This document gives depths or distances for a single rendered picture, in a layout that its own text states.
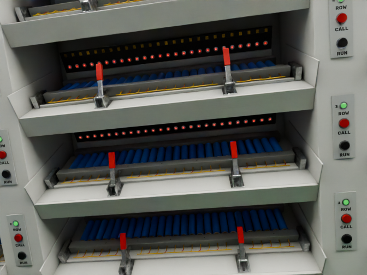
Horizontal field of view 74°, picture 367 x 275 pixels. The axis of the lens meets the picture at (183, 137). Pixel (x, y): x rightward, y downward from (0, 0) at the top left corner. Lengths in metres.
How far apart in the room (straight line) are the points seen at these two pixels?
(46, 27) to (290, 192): 0.60
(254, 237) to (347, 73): 0.40
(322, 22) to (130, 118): 0.41
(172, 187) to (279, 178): 0.23
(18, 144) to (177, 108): 0.35
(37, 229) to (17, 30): 0.43
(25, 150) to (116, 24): 0.33
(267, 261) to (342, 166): 0.26
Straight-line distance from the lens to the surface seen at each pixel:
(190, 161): 0.57
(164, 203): 0.55
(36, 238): 0.68
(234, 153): 0.53
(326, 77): 0.55
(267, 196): 0.55
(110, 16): 0.56
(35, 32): 0.62
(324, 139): 0.55
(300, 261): 0.65
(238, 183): 0.54
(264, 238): 0.65
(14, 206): 0.68
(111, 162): 0.56
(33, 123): 0.61
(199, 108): 0.50
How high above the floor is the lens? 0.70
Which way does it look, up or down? 7 degrees down
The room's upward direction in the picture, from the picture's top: 6 degrees counter-clockwise
